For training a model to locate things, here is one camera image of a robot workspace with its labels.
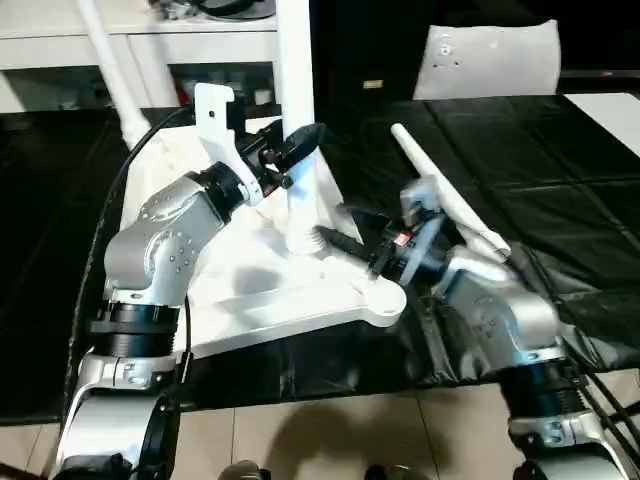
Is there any white cabinet with glass doors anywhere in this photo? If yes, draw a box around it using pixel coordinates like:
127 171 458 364
0 0 281 114

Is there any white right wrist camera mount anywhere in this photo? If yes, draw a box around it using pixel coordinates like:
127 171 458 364
399 179 446 284

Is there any black clutter pile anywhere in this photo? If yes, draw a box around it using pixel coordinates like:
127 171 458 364
149 0 201 19

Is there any white plastic table leg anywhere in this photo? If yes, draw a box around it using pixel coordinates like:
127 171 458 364
391 123 512 261
74 0 151 151
276 0 329 257

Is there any white plastic table top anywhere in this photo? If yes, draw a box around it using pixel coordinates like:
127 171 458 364
119 115 407 357

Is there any white side table board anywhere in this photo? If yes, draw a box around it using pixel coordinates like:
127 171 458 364
567 92 640 151

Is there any dark round helmet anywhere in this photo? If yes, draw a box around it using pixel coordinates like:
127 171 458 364
199 0 276 19

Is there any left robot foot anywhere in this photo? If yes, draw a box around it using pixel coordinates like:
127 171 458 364
219 459 271 480

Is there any white plastic chair shell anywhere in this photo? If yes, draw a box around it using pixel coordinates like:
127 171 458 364
412 19 560 100

